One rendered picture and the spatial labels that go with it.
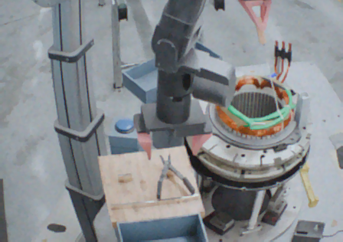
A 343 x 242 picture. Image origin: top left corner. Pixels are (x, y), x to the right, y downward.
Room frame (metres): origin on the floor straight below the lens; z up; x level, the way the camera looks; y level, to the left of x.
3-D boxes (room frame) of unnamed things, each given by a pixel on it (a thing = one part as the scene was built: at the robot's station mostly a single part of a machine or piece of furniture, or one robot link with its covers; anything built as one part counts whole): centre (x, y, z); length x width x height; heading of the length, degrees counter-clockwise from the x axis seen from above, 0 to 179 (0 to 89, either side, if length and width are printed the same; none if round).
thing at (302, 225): (0.71, -0.39, 0.81); 0.10 x 0.06 x 0.06; 69
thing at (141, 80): (1.14, -0.01, 0.92); 0.25 x 0.11 x 0.28; 127
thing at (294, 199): (0.90, -0.19, 0.80); 0.39 x 0.39 x 0.01
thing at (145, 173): (0.72, 0.05, 1.05); 0.20 x 0.19 x 0.02; 10
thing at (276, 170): (0.75, -0.20, 1.05); 0.09 x 0.04 x 0.01; 105
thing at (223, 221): (0.79, -0.13, 0.83); 0.05 x 0.04 x 0.02; 43
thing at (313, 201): (0.94, -0.41, 0.80); 0.22 x 0.04 x 0.03; 6
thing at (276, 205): (0.82, -0.28, 0.85); 0.06 x 0.04 x 0.05; 147
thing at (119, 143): (0.94, 0.11, 0.91); 0.07 x 0.07 x 0.25; 82
